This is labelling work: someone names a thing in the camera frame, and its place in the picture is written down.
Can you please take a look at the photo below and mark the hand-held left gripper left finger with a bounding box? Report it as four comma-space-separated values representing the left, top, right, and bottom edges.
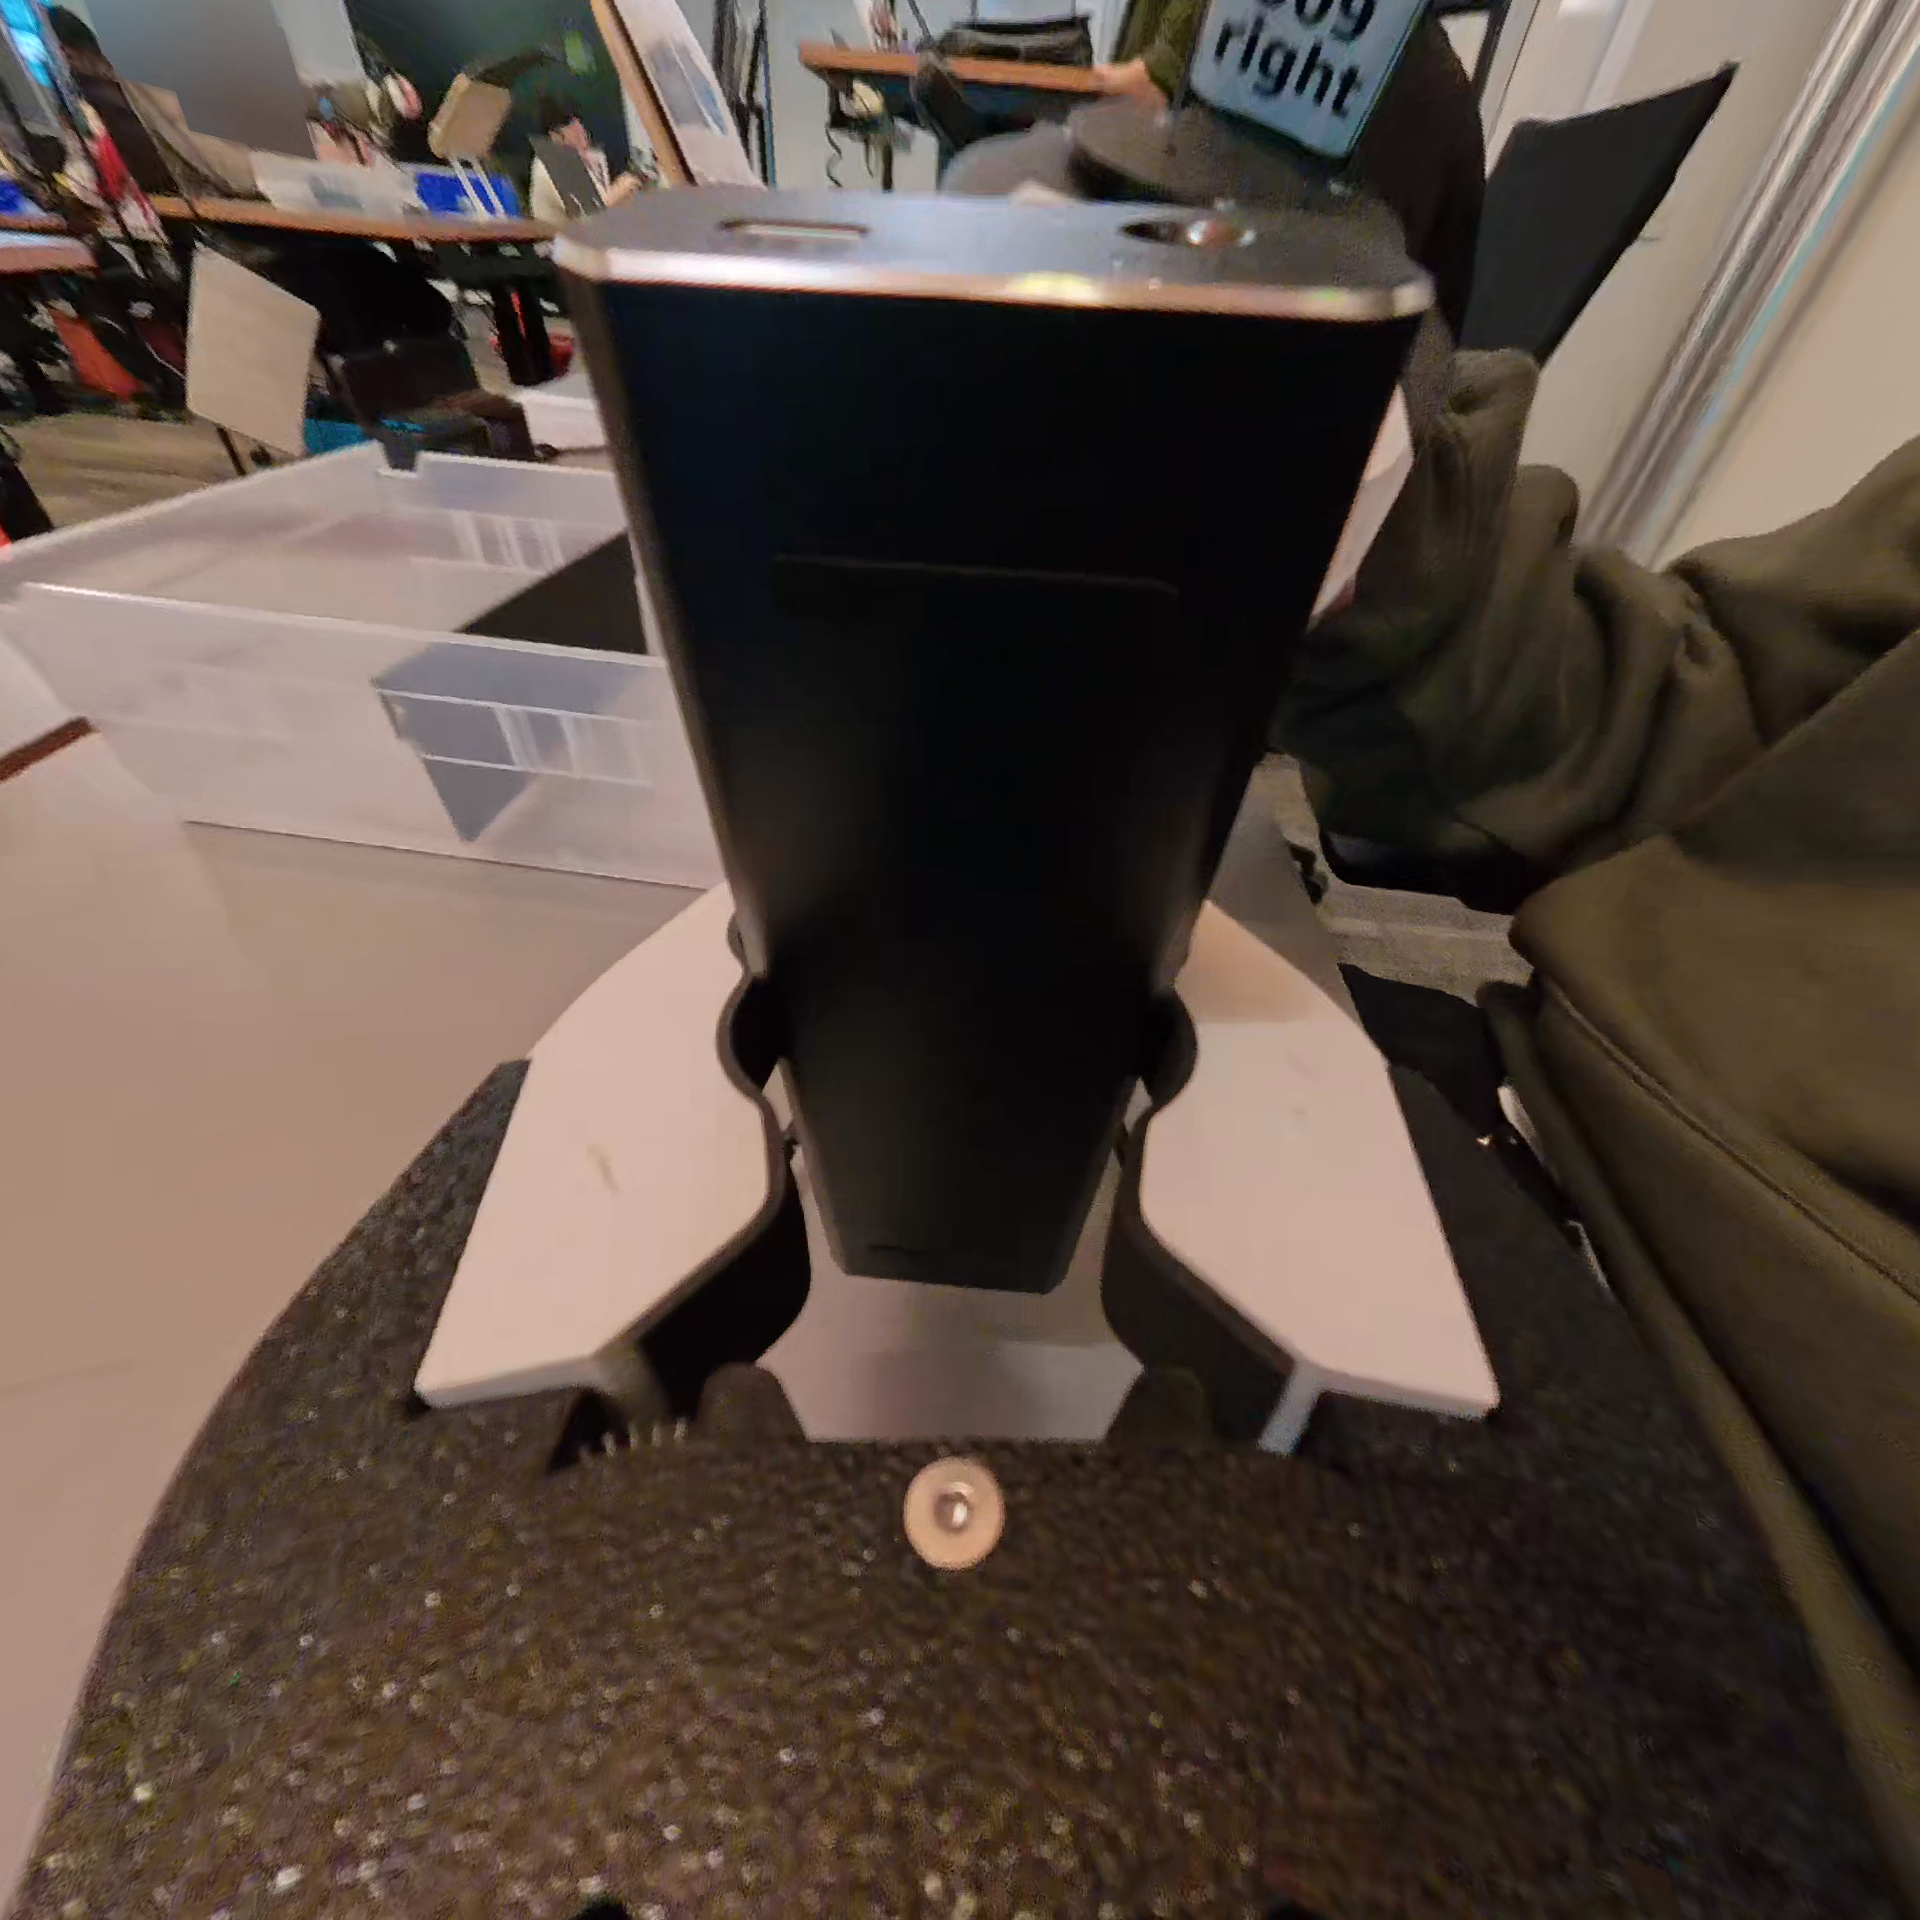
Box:
411, 883, 815, 1422

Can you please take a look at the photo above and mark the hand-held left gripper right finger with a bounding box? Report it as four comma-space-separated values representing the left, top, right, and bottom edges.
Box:
1100, 904, 1503, 1456

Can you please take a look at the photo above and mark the black rectangular metal case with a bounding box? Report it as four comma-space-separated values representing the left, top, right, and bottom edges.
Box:
550, 185, 1437, 1298

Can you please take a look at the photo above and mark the person's right forearm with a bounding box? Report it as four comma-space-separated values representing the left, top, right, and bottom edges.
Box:
1270, 346, 1920, 909

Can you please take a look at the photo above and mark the white desk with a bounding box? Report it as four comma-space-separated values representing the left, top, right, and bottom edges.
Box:
0, 637, 1359, 1788

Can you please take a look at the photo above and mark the person's olive clothing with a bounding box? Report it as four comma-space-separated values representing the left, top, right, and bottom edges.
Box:
1477, 720, 1920, 1920

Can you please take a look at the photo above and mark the clear plastic storage bin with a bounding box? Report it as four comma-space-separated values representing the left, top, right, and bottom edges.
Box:
0, 442, 725, 889

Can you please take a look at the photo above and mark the wooden table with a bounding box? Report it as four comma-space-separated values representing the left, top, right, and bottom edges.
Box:
146, 193, 561, 254

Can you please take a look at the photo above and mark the grey metal pillar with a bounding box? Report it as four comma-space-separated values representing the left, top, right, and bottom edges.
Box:
1586, 0, 1920, 564

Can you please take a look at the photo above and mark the white sign board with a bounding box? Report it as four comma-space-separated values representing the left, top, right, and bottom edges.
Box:
182, 244, 327, 461

